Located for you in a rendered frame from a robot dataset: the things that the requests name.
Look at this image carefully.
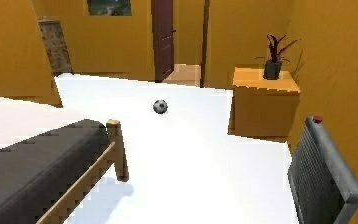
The framed green picture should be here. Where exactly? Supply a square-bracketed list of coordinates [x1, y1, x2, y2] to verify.
[86, 0, 133, 17]

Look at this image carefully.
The grey mesh chair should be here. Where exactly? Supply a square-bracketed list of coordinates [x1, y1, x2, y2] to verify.
[287, 115, 358, 224]

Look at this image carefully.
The black and white ball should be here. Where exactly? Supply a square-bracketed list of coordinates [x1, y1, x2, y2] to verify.
[152, 99, 169, 115]

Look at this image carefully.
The dark red room door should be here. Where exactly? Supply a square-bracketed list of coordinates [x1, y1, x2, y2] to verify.
[150, 0, 177, 83]

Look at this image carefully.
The orange wooden cabinet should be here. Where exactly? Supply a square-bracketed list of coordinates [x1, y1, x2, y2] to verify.
[228, 66, 302, 140]

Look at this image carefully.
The speckled brown tall cabinet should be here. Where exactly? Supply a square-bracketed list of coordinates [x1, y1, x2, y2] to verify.
[37, 18, 75, 77]

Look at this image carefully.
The wooden bed with grey mattress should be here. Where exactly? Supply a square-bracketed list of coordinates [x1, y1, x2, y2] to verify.
[0, 118, 130, 224]

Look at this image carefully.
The red plant in black pot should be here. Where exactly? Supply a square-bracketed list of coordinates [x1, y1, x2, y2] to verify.
[255, 33, 301, 81]

